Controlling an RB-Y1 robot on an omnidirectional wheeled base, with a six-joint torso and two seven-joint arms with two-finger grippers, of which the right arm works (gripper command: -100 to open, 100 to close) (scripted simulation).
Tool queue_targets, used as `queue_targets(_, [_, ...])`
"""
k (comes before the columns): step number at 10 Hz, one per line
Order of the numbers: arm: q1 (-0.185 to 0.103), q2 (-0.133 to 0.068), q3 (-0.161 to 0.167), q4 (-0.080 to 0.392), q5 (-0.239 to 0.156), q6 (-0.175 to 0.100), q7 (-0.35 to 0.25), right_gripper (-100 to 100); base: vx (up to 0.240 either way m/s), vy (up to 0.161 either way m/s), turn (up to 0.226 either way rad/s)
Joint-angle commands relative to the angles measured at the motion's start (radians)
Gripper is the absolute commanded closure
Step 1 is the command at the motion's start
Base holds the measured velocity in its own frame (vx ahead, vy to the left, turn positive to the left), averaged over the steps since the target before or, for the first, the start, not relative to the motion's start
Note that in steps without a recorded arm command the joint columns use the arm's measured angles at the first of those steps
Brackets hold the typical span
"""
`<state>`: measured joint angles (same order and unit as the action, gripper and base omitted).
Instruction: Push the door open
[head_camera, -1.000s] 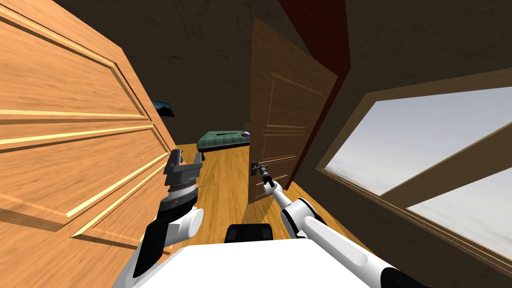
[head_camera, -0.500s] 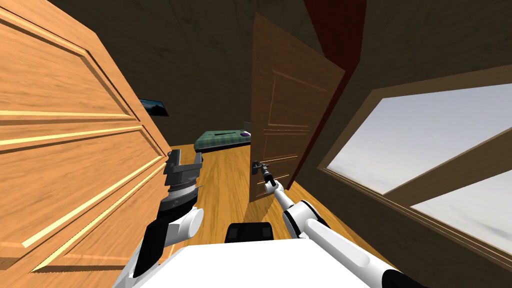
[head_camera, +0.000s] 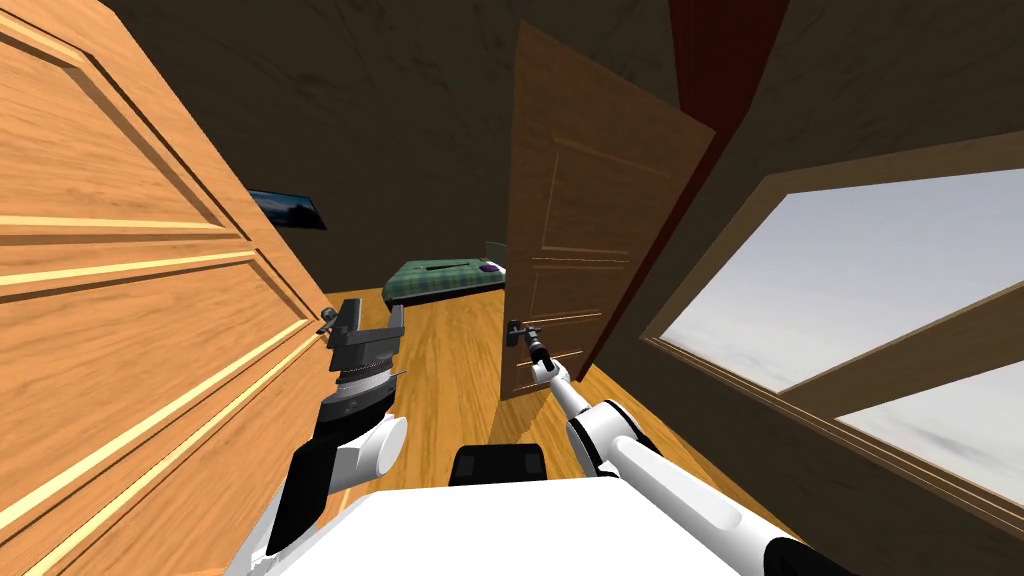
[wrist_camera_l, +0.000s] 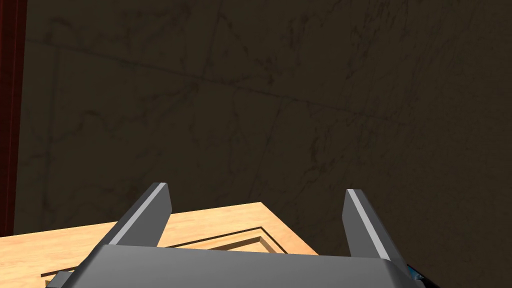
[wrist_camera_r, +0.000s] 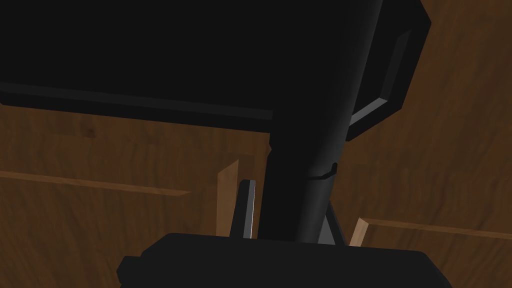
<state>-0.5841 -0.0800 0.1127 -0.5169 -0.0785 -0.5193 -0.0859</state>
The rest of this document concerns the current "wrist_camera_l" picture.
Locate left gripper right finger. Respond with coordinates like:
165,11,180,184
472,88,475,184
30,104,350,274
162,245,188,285
341,188,401,263

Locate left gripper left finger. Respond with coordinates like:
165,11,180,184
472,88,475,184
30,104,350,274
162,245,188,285
104,182,173,248

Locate dark red door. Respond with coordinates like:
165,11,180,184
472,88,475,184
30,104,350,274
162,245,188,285
0,0,29,238

